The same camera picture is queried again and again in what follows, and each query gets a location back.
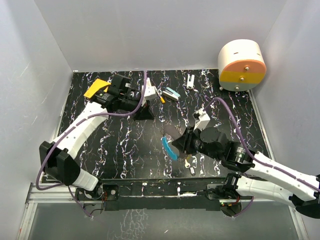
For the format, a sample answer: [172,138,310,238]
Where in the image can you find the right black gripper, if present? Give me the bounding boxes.
[172,124,222,161]

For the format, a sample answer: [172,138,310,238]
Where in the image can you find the blue organizer handle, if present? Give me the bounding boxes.
[161,136,179,161]

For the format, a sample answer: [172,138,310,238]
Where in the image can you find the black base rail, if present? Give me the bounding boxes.
[74,176,255,212]

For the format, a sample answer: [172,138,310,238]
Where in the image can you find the teal white stapler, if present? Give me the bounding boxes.
[162,87,181,102]

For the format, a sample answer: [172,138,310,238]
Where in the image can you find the metal key organizer with rings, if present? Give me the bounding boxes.
[163,124,194,164]

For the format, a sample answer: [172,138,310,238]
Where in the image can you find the yellow notepad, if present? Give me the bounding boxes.
[84,78,111,99]

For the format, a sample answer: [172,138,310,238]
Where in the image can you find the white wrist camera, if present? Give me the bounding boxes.
[193,108,211,132]
[144,77,157,101]

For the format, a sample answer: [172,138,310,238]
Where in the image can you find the white tagged key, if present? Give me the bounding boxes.
[184,157,196,176]

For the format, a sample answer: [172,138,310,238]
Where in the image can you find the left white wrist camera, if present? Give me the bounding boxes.
[144,77,157,101]

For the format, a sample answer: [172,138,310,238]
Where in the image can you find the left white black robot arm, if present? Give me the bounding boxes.
[39,74,157,200]

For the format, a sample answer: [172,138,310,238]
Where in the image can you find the white plastic clip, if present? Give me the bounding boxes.
[186,74,195,90]

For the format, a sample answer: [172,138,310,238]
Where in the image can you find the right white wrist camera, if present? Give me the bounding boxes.
[193,108,211,132]

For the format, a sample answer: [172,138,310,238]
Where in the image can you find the white orange yellow drum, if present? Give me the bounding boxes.
[217,39,267,92]

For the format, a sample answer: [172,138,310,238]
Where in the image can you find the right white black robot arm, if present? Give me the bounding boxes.
[166,127,320,219]

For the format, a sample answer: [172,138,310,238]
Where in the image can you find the white orange pen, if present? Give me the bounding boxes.
[156,91,166,104]

